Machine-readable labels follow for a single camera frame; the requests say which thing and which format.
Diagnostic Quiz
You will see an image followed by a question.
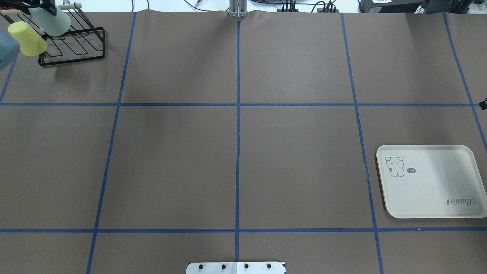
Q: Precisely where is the yellow cup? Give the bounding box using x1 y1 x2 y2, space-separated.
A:
8 21 48 57

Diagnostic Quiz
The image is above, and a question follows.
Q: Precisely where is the cream rabbit tray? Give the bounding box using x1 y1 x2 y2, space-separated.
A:
376 145 486 219

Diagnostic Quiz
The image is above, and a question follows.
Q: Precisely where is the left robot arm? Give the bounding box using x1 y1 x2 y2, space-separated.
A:
0 0 56 70

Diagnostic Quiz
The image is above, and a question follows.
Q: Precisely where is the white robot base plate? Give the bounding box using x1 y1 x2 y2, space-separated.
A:
186 261 286 274

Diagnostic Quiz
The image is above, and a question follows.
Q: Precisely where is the black wire cup rack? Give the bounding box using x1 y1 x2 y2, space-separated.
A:
1 0 105 67

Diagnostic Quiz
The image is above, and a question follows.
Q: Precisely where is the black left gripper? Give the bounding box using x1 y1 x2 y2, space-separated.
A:
0 0 57 16

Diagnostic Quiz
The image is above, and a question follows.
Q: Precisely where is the pale green cup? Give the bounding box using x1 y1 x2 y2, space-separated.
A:
28 7 71 37

